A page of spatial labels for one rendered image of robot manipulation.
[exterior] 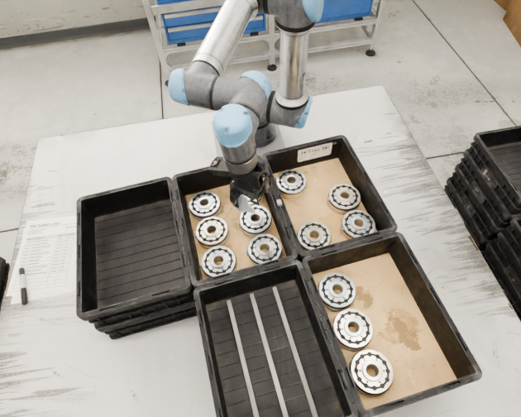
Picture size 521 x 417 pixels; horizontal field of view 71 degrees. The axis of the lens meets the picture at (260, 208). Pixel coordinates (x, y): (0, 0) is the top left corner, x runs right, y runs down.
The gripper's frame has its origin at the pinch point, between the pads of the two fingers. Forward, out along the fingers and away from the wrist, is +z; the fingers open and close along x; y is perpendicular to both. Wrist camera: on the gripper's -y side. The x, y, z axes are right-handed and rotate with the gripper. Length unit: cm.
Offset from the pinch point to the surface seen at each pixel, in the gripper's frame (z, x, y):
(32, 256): 25, -43, -67
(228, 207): 17.6, 2.4, -11.0
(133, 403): 23, -61, -5
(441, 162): 117, 129, 53
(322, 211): 19.2, 15.6, 17.0
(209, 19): 72, 143, -126
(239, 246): 16.2, -8.5, 0.0
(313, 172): 20.9, 29.0, 7.6
